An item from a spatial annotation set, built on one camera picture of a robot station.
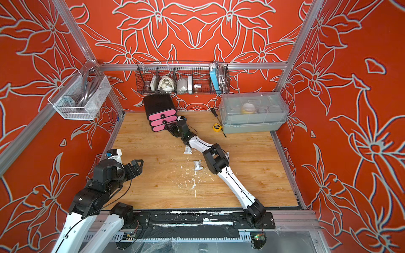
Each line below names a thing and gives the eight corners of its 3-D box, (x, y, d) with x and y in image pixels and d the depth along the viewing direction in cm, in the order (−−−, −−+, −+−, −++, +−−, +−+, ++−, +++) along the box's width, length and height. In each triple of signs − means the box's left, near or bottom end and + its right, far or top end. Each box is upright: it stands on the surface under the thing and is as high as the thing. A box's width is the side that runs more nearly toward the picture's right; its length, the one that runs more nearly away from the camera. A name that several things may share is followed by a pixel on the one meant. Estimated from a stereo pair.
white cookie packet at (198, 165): (194, 171, 91) (194, 169, 89) (193, 162, 95) (193, 160, 93) (203, 169, 92) (203, 167, 90) (201, 161, 95) (201, 159, 93)
